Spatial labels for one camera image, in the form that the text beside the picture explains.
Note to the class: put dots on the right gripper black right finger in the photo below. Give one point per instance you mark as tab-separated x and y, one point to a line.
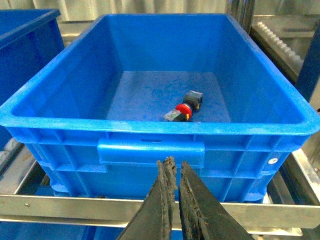
201	214

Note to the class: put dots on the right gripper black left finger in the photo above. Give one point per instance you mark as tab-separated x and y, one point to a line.
154	219

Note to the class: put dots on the yellow mushroom push button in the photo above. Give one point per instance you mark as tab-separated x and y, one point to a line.
176	116

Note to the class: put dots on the red mushroom push button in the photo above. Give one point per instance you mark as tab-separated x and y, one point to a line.
191	103

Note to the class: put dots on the blue target plastic bin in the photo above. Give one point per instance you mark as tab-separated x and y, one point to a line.
94	116

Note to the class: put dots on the white roller conveyor strip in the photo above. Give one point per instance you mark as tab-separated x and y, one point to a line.
291	55

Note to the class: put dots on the blue middle plastic bin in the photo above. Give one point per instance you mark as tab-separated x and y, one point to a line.
29	39

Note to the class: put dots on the metal front rack rail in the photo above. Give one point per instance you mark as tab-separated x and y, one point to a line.
106	211

